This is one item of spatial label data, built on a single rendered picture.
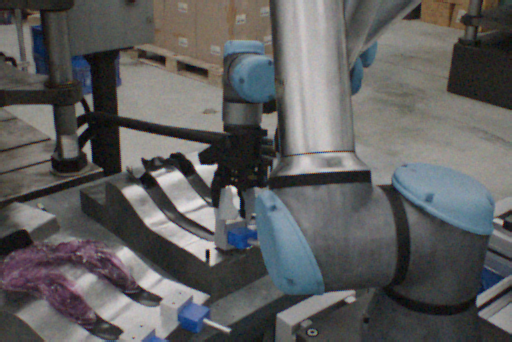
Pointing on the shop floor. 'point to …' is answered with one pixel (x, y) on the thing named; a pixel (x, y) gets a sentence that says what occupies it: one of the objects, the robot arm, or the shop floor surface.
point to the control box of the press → (108, 51)
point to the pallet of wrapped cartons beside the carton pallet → (203, 34)
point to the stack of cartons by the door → (451, 12)
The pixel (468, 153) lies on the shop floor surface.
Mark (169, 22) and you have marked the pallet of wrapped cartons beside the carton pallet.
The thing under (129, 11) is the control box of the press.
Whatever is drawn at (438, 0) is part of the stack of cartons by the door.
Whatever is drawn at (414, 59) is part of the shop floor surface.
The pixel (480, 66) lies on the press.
